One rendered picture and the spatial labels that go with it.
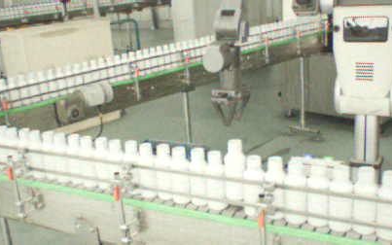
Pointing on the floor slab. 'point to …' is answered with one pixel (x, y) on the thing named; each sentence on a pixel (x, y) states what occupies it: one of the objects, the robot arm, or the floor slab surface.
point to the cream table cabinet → (58, 53)
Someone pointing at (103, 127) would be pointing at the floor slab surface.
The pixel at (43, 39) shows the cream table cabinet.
